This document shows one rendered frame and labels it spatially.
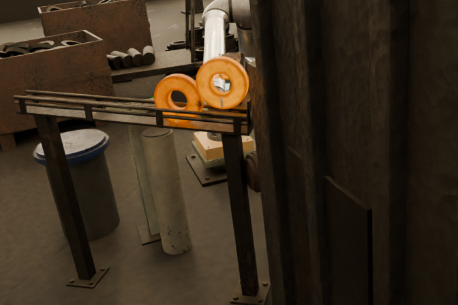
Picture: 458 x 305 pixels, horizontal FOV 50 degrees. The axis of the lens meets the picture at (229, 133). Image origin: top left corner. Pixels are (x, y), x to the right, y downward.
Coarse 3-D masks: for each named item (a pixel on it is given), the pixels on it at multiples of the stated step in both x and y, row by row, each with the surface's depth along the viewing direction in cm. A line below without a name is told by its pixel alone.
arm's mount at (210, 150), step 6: (198, 132) 272; (204, 132) 272; (198, 138) 264; (204, 138) 263; (246, 138) 259; (198, 144) 265; (204, 144) 255; (210, 144) 255; (216, 144) 254; (246, 144) 255; (252, 144) 256; (204, 150) 251; (210, 150) 250; (216, 150) 251; (222, 150) 252; (246, 150) 256; (204, 156) 255; (210, 156) 251; (216, 156) 252; (222, 156) 253
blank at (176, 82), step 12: (168, 84) 146; (180, 84) 145; (192, 84) 144; (156, 96) 149; (168, 96) 149; (192, 96) 146; (180, 108) 151; (192, 108) 147; (168, 120) 151; (180, 120) 150
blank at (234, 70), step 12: (216, 60) 138; (228, 60) 138; (204, 72) 141; (216, 72) 140; (228, 72) 139; (240, 72) 138; (204, 84) 143; (240, 84) 140; (204, 96) 144; (216, 96) 143; (228, 96) 142; (240, 96) 141; (228, 108) 144
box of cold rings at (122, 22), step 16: (96, 0) 552; (112, 0) 532; (128, 0) 488; (144, 0) 495; (48, 16) 465; (64, 16) 471; (80, 16) 476; (96, 16) 482; (112, 16) 487; (128, 16) 493; (144, 16) 499; (48, 32) 470; (64, 32) 475; (96, 32) 485; (112, 32) 491; (128, 32) 498; (144, 32) 504; (112, 48) 497; (128, 48) 503
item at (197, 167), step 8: (192, 160) 278; (200, 160) 277; (192, 168) 269; (200, 168) 267; (208, 168) 266; (216, 168) 260; (224, 168) 262; (200, 176) 257; (208, 176) 254; (216, 176) 255; (224, 176) 254; (208, 184) 250
